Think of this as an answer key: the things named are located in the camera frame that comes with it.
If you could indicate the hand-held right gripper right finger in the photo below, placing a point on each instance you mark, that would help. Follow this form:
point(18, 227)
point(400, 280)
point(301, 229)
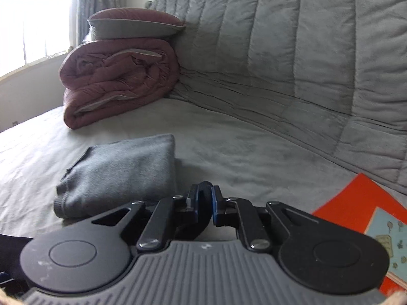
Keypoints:
point(216, 201)

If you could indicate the folded pink quilt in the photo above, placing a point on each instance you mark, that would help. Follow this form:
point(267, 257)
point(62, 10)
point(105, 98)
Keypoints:
point(120, 76)

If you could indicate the folded grey garment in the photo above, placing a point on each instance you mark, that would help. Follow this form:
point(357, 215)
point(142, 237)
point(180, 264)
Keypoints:
point(127, 171)

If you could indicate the window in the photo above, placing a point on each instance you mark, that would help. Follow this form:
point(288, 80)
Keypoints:
point(35, 19)

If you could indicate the grey pillow with pink trim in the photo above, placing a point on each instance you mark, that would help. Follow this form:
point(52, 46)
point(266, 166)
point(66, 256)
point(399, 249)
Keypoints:
point(133, 25)

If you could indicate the grey quilted headboard cover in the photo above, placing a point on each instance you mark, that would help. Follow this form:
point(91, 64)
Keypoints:
point(286, 54)

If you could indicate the red book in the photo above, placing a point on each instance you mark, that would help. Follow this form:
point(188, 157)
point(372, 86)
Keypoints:
point(346, 203)

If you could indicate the black garment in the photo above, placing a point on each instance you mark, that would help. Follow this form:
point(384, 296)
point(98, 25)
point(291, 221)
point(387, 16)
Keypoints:
point(205, 203)

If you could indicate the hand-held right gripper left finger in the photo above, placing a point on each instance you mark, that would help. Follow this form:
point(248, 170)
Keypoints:
point(195, 198)

